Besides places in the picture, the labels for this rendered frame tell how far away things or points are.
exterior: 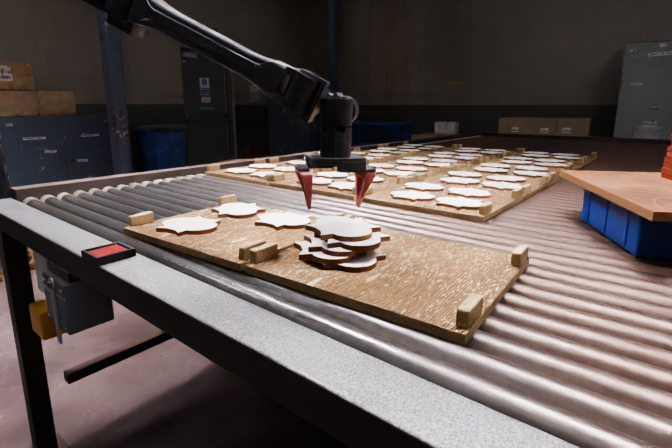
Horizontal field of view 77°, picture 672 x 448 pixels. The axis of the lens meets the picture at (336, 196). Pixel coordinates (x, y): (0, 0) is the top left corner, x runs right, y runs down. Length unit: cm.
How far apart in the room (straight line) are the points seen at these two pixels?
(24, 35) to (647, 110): 777
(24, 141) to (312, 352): 523
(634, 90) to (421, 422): 677
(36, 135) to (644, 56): 745
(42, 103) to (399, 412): 555
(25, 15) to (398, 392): 610
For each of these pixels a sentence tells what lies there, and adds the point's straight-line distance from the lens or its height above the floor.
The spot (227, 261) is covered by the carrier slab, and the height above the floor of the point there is 93.
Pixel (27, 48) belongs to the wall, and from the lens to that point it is 627.
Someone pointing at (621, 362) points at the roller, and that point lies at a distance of 64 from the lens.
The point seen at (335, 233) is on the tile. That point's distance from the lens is 78.
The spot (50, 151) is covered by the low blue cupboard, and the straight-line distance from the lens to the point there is 573.
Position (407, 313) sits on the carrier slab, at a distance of 62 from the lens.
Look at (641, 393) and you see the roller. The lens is 60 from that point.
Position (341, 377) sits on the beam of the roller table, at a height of 91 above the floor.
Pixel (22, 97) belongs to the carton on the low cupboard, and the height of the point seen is 131.
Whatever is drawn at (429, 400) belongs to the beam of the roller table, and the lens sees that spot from 51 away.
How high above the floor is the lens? 122
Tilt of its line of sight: 12 degrees down
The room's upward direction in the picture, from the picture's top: straight up
